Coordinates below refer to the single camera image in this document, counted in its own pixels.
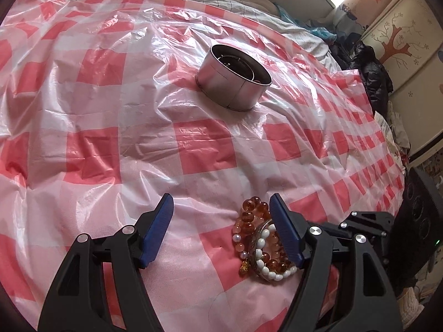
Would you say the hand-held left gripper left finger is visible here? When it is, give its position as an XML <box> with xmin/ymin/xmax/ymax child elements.
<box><xmin>37</xmin><ymin>194</ymin><xmax>174</xmax><ymax>332</ymax></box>

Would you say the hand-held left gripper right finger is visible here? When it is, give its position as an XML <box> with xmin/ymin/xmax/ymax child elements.
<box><xmin>269</xmin><ymin>194</ymin><xmax>404</xmax><ymax>332</ymax></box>

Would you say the red white checkered plastic sheet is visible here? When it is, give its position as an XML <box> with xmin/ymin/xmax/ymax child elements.
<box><xmin>0</xmin><ymin>0</ymin><xmax>408</xmax><ymax>332</ymax></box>

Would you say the cartoon printed curtain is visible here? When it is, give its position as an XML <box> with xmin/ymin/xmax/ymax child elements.
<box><xmin>331</xmin><ymin>0</ymin><xmax>372</xmax><ymax>46</ymax></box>

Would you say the cabinet with tree print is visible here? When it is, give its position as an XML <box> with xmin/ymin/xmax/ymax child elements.
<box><xmin>360</xmin><ymin>0</ymin><xmax>443</xmax><ymax>161</ymax></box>

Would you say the amber bead bracelet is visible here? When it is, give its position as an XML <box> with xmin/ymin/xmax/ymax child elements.
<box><xmin>241</xmin><ymin>196</ymin><xmax>299</xmax><ymax>274</ymax></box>

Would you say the blue plastic bag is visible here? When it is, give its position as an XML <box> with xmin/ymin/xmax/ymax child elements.
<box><xmin>274</xmin><ymin>3</ymin><xmax>337</xmax><ymax>44</ymax></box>

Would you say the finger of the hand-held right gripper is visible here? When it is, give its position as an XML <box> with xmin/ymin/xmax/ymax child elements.
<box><xmin>337</xmin><ymin>210</ymin><xmax>396</xmax><ymax>251</ymax></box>

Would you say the black puffy jacket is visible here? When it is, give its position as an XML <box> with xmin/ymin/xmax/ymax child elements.
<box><xmin>328</xmin><ymin>39</ymin><xmax>394</xmax><ymax>116</ymax></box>

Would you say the white bead bracelet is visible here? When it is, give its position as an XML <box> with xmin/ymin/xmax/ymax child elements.
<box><xmin>255</xmin><ymin>224</ymin><xmax>299</xmax><ymax>283</ymax></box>

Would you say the round silver metal tin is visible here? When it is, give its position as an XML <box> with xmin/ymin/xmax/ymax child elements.
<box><xmin>195</xmin><ymin>44</ymin><xmax>272</xmax><ymax>112</ymax></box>

